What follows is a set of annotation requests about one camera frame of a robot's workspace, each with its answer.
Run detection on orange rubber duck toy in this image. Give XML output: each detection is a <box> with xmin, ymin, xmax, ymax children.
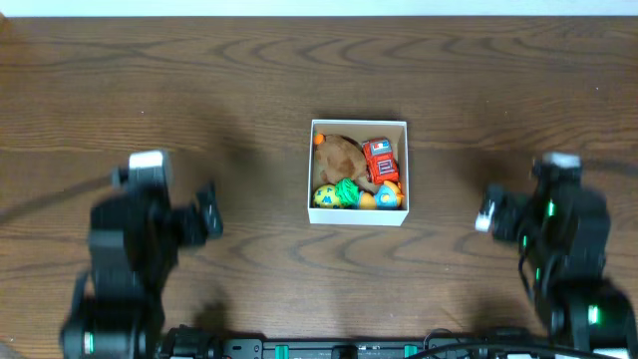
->
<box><xmin>356</xmin><ymin>180</ymin><xmax>405</xmax><ymax>210</ymax></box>

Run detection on yellow patterned ball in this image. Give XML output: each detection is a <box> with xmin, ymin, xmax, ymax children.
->
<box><xmin>312</xmin><ymin>184</ymin><xmax>343</xmax><ymax>209</ymax></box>

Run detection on red toy truck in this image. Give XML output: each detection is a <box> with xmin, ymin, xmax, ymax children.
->
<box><xmin>362</xmin><ymin>138</ymin><xmax>400</xmax><ymax>185</ymax></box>

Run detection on green round toy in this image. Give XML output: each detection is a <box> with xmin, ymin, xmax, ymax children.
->
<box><xmin>335</xmin><ymin>178</ymin><xmax>360</xmax><ymax>207</ymax></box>

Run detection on brown plush toy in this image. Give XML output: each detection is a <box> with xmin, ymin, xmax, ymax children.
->
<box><xmin>313</xmin><ymin>134</ymin><xmax>367</xmax><ymax>184</ymax></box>

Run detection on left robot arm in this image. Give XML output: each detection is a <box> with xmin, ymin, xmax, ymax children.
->
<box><xmin>60</xmin><ymin>167</ymin><xmax>223</xmax><ymax>358</ymax></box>

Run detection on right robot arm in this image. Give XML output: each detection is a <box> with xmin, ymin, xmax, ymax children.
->
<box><xmin>475</xmin><ymin>163</ymin><xmax>637</xmax><ymax>358</ymax></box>

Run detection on white cardboard box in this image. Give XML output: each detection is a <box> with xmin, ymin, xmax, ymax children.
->
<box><xmin>307</xmin><ymin>120</ymin><xmax>410</xmax><ymax>226</ymax></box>

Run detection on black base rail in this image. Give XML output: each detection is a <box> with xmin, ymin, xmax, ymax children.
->
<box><xmin>157</xmin><ymin>324</ymin><xmax>599</xmax><ymax>359</ymax></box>

